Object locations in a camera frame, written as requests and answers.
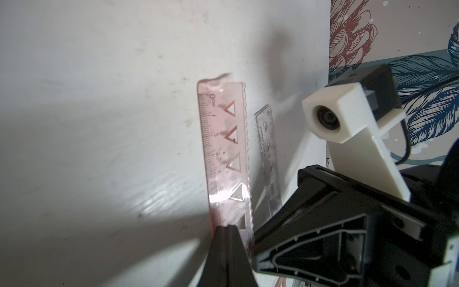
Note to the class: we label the short clear stencil ruler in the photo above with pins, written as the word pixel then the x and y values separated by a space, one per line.
pixel 270 170

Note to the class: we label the long pink ruler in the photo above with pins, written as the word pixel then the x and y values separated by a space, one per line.
pixel 223 121

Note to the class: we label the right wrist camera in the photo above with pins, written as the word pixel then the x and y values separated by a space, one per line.
pixel 352 113

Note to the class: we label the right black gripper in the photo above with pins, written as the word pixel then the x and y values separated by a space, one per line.
pixel 337 232

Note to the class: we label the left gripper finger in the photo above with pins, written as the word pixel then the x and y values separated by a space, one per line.
pixel 227 264

